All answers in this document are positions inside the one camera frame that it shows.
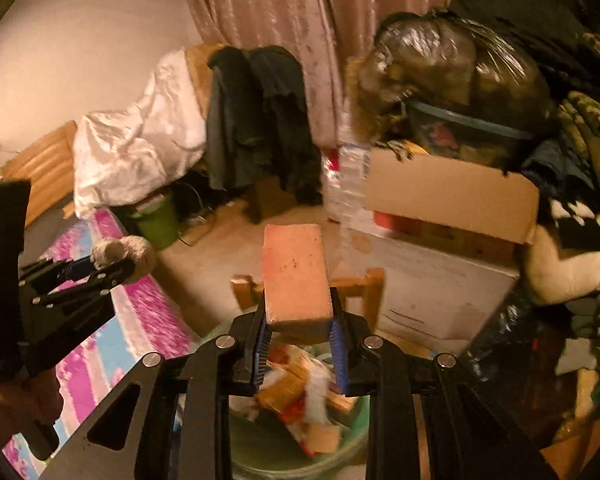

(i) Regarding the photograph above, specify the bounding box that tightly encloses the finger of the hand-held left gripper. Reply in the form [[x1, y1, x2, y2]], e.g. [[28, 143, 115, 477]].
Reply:
[[30, 257, 137, 307], [17, 256, 98, 286]]

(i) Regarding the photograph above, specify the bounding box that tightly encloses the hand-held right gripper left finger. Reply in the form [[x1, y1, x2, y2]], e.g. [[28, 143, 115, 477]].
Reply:
[[37, 287, 271, 480]]

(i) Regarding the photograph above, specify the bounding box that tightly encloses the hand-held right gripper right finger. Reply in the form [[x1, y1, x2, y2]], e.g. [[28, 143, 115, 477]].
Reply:
[[329, 287, 561, 480]]

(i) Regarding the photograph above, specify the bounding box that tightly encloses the grey paper ball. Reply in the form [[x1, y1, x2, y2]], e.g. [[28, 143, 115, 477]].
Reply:
[[90, 235, 157, 281]]

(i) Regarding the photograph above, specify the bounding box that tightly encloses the long orange cardboard box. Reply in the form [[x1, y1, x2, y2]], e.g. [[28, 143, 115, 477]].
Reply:
[[256, 372, 308, 413]]

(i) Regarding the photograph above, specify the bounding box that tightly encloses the beige foam block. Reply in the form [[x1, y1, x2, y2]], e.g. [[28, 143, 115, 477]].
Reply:
[[261, 223, 333, 333]]

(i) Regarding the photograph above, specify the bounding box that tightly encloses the pale green waste bin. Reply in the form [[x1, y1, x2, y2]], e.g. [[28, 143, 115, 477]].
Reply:
[[180, 340, 376, 480]]

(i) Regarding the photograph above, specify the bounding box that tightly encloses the person's left hand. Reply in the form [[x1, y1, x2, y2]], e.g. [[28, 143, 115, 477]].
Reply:
[[0, 372, 63, 428]]

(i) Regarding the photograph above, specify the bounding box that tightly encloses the dark grey bed sheet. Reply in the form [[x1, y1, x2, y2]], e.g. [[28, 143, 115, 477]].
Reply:
[[22, 205, 91, 266]]

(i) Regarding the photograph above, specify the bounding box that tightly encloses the wooden stool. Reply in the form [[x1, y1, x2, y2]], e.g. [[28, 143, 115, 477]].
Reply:
[[230, 268, 385, 341]]

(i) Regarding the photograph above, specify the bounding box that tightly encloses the bright green plastic bin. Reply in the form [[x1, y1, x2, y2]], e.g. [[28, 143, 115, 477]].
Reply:
[[125, 190, 181, 251]]

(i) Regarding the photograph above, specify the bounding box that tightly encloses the wooden bed headboard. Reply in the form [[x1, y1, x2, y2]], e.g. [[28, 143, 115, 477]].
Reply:
[[2, 120, 78, 216]]

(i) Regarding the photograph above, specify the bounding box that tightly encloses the white cardboard box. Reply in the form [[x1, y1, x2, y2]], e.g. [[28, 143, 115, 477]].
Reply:
[[345, 225, 523, 343]]

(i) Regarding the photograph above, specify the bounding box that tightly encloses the black shiny plastic sheet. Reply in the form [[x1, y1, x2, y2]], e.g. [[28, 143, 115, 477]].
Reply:
[[470, 290, 581, 411]]

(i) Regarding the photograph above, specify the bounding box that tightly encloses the plastic bottle pack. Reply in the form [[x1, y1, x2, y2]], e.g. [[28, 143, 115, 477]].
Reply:
[[322, 110, 376, 231]]

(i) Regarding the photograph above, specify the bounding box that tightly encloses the open brown cardboard box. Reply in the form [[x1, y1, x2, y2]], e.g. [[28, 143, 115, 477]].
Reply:
[[362, 147, 541, 246]]

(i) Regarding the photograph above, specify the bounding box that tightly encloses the dark hanging jacket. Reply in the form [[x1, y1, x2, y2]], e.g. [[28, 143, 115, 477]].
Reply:
[[207, 46, 323, 206]]

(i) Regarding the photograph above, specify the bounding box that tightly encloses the cream stuffed bag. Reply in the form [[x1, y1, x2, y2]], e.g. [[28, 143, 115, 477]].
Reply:
[[522, 225, 600, 306]]

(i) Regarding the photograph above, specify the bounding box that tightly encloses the blue rimmed basin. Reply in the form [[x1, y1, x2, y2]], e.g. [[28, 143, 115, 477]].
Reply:
[[405, 99, 536, 161]]

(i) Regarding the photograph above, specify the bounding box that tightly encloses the black white patterned cloth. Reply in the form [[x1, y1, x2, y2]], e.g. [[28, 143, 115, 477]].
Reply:
[[550, 195, 600, 236]]

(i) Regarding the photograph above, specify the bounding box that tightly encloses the black garbage bag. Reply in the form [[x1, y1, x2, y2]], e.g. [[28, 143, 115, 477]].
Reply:
[[357, 7, 556, 171]]

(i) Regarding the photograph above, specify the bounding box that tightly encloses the pink patterned curtain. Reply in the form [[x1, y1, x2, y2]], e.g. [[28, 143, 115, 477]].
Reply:
[[184, 0, 461, 146]]

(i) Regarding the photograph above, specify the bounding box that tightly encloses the camouflage clothing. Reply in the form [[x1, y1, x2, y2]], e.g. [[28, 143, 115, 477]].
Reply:
[[555, 30, 600, 201]]

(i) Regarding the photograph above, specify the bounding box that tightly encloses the black garment pile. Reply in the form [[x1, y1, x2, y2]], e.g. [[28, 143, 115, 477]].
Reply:
[[450, 0, 600, 96]]

